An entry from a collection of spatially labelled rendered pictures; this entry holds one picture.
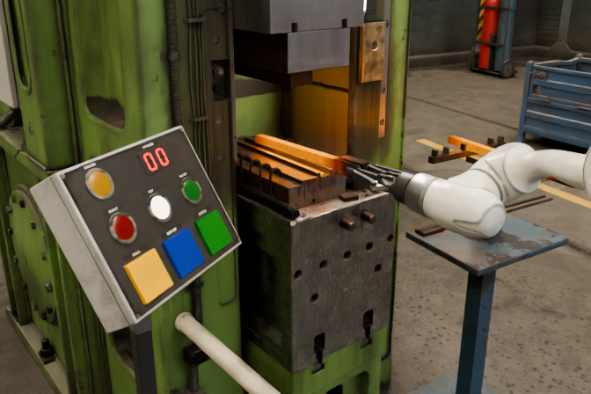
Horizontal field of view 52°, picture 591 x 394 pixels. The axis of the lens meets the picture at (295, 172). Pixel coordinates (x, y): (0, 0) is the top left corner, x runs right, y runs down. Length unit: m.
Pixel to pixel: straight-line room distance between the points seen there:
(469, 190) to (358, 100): 0.65
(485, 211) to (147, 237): 0.65
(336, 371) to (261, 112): 0.85
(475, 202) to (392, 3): 0.82
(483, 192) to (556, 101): 4.22
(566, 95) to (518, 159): 4.11
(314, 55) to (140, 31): 0.41
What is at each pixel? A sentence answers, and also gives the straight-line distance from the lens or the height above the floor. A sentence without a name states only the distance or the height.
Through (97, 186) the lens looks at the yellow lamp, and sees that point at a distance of 1.08.
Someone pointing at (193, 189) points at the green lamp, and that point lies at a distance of 1.23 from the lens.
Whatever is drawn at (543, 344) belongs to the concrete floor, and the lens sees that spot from 2.85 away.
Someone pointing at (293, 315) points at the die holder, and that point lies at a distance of 1.62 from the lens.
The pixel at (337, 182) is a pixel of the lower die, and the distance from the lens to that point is 1.64.
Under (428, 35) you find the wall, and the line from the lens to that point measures 9.50.
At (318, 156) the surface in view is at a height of 1.04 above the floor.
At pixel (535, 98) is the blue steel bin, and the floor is 0.41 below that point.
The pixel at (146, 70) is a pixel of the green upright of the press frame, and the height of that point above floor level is 1.29.
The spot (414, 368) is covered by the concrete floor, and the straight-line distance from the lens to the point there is 2.57.
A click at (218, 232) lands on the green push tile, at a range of 1.24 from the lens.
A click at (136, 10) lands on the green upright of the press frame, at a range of 1.40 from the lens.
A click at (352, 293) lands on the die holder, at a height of 0.64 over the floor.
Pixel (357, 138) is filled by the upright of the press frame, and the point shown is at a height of 1.01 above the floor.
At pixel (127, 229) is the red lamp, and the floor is 1.09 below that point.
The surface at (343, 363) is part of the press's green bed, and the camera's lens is 1.86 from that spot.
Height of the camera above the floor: 1.52
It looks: 19 degrees down
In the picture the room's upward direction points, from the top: straight up
